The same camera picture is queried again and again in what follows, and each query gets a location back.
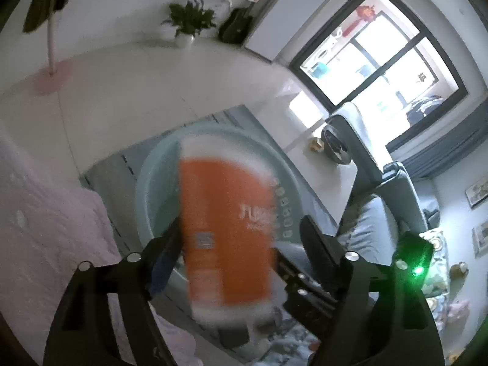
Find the white refrigerator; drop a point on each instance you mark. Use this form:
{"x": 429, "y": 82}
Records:
{"x": 289, "y": 11}

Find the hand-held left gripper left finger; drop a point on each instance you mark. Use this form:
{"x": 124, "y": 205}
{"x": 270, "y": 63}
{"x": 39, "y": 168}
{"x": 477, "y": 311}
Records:
{"x": 164, "y": 267}

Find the blue bucket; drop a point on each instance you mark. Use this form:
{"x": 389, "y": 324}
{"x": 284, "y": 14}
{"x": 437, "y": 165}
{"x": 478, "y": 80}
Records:
{"x": 321, "y": 70}

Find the light green laundry basket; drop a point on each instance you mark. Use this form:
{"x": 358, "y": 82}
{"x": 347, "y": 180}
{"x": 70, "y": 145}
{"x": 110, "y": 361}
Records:
{"x": 160, "y": 206}

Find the orange and white packet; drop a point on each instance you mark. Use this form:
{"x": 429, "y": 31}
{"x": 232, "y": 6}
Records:
{"x": 225, "y": 217}

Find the dark-framed glass door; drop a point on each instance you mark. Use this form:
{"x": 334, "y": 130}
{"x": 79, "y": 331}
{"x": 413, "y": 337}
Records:
{"x": 438, "y": 57}

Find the brown hanging bag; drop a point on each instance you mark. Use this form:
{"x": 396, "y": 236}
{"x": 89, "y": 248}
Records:
{"x": 37, "y": 9}

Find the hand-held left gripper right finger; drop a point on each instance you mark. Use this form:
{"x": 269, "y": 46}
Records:
{"x": 324, "y": 251}

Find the small wooden toy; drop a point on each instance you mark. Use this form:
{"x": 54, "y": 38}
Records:
{"x": 316, "y": 145}

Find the pink plush toy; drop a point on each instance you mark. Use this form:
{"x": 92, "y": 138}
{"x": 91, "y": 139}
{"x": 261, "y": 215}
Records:
{"x": 457, "y": 308}

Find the round metal dish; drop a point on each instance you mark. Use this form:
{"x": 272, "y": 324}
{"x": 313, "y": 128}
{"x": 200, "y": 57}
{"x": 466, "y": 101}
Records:
{"x": 337, "y": 145}

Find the brown plush toy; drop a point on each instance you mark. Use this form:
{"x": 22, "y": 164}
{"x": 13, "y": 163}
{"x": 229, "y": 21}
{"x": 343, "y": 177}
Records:
{"x": 458, "y": 269}

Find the grey sofa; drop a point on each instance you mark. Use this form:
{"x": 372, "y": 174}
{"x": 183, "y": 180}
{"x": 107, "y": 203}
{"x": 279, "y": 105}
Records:
{"x": 366, "y": 228}

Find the potted green plant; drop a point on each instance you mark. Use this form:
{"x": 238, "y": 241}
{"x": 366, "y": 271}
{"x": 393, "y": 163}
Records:
{"x": 188, "y": 21}

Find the floral cushion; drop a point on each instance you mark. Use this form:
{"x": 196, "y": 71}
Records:
{"x": 438, "y": 274}

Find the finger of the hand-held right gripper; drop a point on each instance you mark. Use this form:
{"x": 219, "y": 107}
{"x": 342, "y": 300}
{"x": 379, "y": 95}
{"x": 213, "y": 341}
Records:
{"x": 301, "y": 286}

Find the pink coat rack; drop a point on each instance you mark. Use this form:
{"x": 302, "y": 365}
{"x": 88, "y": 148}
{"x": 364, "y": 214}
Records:
{"x": 53, "y": 45}

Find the framed wall picture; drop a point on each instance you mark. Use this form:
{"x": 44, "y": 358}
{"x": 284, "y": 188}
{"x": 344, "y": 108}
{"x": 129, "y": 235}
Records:
{"x": 478, "y": 195}
{"x": 481, "y": 239}

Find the pink lace tablecloth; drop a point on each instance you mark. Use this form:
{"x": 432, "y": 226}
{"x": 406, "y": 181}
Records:
{"x": 45, "y": 236}

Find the red knot decoration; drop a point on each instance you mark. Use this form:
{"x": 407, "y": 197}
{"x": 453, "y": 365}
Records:
{"x": 366, "y": 12}

